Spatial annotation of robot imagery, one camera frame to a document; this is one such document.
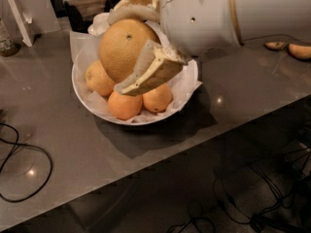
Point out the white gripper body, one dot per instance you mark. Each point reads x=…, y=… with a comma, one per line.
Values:
x=199, y=19

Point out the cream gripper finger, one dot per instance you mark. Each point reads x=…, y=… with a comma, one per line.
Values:
x=135, y=9
x=156, y=65

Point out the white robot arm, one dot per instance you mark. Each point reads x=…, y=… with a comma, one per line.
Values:
x=264, y=21

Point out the white bowl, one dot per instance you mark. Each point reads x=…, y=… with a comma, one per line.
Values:
x=183, y=86

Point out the white paper liner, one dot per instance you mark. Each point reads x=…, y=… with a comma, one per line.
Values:
x=84, y=47

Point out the white sign stand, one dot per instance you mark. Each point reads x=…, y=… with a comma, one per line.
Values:
x=24, y=22

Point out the glass bottle with label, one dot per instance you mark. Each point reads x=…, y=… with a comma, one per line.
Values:
x=8, y=46

